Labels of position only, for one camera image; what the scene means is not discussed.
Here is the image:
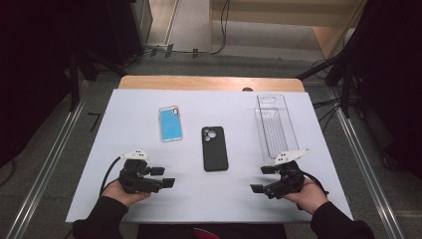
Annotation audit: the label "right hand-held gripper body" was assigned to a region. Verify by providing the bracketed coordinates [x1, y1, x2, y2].
[264, 148, 312, 199]

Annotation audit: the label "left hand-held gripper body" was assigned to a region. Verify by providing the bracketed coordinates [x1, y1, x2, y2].
[117, 149, 165, 194]

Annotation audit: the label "clear plastic bin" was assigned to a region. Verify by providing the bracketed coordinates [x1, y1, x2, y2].
[254, 94, 301, 167]

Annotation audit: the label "blue phone case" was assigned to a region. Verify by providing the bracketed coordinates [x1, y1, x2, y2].
[157, 105, 184, 143]

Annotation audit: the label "black phone case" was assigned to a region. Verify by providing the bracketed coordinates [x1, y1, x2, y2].
[200, 125, 230, 172]

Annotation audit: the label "person's left hand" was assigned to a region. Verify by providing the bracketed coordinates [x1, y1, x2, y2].
[101, 180, 152, 208]

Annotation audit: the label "person's right hand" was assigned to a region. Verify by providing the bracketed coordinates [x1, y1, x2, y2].
[283, 178, 329, 215]

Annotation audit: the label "white table board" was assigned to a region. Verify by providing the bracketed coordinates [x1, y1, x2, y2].
[65, 89, 354, 223]

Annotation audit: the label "person's lap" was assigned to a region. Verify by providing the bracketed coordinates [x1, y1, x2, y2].
[136, 223, 289, 239]

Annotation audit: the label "wooden table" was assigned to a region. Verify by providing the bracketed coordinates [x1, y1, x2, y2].
[117, 75, 306, 94]

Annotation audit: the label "black metal stand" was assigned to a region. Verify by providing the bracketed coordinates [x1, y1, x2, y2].
[68, 43, 127, 113]
[296, 46, 366, 119]

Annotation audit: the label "black curtain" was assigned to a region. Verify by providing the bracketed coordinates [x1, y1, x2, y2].
[0, 0, 147, 168]
[344, 0, 422, 180]

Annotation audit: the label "grey cabinet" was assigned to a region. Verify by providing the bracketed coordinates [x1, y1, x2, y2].
[129, 0, 154, 46]

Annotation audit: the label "beige wooden furniture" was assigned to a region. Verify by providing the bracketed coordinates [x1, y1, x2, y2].
[208, 0, 367, 62]

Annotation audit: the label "left hand-held gripper cable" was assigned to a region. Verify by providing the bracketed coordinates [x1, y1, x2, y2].
[99, 156, 122, 197]

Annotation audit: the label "hand-held gripper cable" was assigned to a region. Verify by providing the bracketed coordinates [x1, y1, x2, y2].
[300, 170, 330, 197]
[99, 156, 122, 197]

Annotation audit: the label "right hand-held gripper cable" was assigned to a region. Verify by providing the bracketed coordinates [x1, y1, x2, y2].
[300, 170, 330, 197]

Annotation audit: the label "black floor cables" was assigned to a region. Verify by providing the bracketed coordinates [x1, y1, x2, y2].
[312, 98, 344, 133]

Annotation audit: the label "metal floor rail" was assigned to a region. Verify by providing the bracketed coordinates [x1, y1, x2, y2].
[331, 89, 406, 239]
[4, 99, 88, 239]

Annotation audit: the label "black hanging cable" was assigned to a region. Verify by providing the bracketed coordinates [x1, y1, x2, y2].
[145, 0, 231, 56]

